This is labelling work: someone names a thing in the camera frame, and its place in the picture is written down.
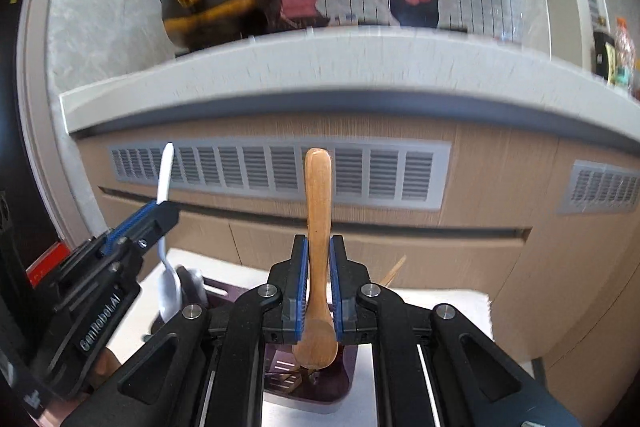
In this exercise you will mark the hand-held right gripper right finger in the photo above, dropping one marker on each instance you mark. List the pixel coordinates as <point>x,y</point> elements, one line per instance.
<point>336,292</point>

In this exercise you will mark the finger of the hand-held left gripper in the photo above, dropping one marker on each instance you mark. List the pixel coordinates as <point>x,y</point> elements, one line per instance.
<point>160,224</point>
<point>127,227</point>

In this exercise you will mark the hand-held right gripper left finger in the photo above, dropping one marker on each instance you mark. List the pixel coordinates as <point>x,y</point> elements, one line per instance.
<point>301,292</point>

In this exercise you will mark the wooden chopstick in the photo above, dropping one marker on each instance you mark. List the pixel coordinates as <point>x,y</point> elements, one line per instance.
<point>395,269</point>

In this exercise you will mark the white plastic spoon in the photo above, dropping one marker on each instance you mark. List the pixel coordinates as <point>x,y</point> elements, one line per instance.
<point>167,292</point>

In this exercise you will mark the purple plastic utensil holder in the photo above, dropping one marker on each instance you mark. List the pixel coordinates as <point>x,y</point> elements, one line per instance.
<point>348,372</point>

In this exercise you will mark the wooden spoon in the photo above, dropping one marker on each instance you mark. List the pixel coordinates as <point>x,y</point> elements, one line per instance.
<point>317,207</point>

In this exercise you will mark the person's left hand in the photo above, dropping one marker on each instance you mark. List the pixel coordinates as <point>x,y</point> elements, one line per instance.
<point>107,363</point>

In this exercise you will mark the red object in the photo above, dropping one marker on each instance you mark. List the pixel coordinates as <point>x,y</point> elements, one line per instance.
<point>45,264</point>

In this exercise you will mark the white towel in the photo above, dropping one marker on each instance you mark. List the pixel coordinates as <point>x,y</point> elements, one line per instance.
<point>450,302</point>

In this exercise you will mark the long grey vent grille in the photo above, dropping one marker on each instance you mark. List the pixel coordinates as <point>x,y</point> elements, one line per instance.
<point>280,172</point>

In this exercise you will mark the wooden cabinet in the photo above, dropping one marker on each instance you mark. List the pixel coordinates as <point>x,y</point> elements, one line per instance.
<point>500,187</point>

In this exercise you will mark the black cooking pot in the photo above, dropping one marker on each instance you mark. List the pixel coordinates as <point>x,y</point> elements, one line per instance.
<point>230,7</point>

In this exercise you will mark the short grey vent grille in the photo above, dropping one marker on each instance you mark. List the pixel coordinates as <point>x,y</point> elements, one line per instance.
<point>600,187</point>

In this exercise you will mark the orange capped bottle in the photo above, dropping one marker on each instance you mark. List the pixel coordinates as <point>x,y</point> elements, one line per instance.
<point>625,52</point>

